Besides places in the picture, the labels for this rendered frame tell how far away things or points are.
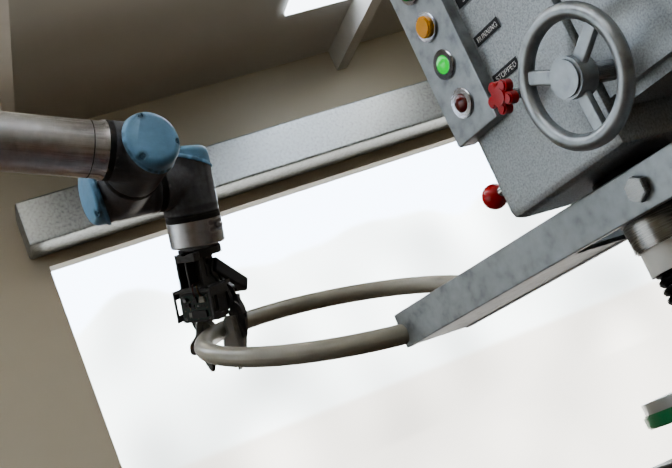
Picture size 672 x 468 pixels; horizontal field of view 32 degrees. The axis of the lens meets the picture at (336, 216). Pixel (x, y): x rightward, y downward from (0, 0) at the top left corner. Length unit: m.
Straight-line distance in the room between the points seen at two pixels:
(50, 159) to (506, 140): 0.67
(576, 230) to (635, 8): 0.29
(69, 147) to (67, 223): 5.74
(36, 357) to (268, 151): 1.97
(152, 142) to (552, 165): 0.65
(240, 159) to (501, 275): 6.27
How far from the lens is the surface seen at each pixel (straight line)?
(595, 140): 1.17
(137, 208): 1.84
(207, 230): 1.90
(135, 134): 1.71
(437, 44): 1.38
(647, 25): 1.20
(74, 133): 1.70
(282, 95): 8.28
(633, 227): 1.33
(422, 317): 1.61
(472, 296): 1.52
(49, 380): 7.48
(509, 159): 1.34
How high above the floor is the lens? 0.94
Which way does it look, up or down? 14 degrees up
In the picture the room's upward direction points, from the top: 23 degrees counter-clockwise
